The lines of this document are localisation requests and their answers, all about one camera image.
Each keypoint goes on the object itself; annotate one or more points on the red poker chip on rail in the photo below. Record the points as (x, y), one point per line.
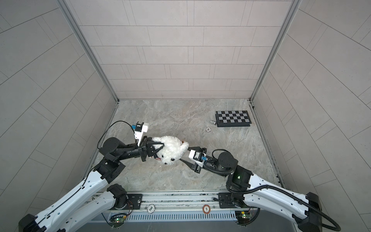
(206, 209)

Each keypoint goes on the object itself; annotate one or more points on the black white chessboard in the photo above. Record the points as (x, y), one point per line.
(238, 118)

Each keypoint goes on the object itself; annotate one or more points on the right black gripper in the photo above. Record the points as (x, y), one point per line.
(195, 169)

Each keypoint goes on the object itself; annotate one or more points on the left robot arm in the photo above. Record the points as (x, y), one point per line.
(95, 194)

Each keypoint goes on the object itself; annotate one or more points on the left circuit board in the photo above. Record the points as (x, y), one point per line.
(118, 220)

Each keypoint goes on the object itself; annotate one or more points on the white poker chip on rail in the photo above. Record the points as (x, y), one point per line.
(151, 209)

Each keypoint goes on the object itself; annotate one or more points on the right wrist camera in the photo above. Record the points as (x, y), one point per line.
(198, 157)

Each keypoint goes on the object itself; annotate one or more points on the white teddy bear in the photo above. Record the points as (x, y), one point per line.
(172, 149)

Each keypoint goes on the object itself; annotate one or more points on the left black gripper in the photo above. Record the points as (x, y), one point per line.
(145, 150)

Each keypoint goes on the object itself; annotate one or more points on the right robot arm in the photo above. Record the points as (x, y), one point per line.
(249, 190)

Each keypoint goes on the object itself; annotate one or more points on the right circuit board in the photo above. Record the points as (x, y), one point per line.
(243, 217)

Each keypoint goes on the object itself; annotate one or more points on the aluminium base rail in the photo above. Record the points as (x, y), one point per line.
(185, 200)

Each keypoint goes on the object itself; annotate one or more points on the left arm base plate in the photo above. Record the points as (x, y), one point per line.
(129, 201)

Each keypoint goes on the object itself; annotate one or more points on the circuit board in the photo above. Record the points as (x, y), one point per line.
(118, 220)
(243, 217)

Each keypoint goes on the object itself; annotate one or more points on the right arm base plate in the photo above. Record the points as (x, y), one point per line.
(230, 200)

